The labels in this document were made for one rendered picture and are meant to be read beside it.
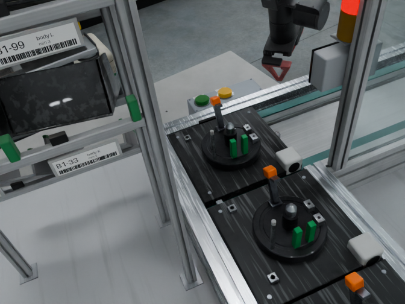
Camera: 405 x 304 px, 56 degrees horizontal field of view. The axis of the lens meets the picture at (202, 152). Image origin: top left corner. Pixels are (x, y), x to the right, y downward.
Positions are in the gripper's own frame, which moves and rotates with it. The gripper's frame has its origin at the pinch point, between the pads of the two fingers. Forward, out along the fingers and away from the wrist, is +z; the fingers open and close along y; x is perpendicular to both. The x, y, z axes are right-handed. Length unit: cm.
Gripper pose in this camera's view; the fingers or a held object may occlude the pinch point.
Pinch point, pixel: (284, 64)
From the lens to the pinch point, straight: 101.8
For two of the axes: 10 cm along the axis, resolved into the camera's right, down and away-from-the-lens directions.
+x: -9.1, -2.0, 3.7
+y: 3.6, -8.2, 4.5
